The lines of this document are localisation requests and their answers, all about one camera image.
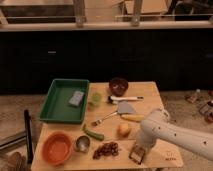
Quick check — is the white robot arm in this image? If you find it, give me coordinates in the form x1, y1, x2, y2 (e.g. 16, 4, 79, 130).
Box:
136, 108, 213, 161

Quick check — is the dark red bowl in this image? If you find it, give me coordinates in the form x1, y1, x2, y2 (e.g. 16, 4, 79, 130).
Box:
109, 77, 129, 97

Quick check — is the small green cup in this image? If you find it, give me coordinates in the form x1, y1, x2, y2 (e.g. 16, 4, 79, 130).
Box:
91, 92, 102, 106

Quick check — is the grey sponge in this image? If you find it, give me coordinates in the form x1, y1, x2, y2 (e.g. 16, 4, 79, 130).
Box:
69, 91, 84, 107

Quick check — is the green plastic tray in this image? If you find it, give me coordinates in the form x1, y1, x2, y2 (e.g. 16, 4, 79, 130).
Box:
39, 79, 89, 124

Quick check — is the green okra pod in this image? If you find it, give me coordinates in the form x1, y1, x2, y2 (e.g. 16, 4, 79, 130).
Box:
82, 124, 105, 141

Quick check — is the small metal cup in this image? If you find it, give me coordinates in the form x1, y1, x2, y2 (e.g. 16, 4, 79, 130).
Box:
75, 136, 90, 153

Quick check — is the bunch of brown grapes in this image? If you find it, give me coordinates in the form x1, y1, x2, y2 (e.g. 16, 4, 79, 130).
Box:
93, 142, 119, 159

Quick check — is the orange plastic bowl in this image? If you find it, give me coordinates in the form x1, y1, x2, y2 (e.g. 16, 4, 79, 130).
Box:
41, 132, 73, 166

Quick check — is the white handled brush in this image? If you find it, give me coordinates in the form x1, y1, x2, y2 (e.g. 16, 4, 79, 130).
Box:
107, 96, 144, 104

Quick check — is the grey spatula yellow handle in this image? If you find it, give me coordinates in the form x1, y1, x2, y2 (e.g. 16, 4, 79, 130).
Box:
118, 101, 144, 122

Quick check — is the black chair frame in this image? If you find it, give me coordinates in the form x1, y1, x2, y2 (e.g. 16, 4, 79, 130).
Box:
0, 110, 34, 164

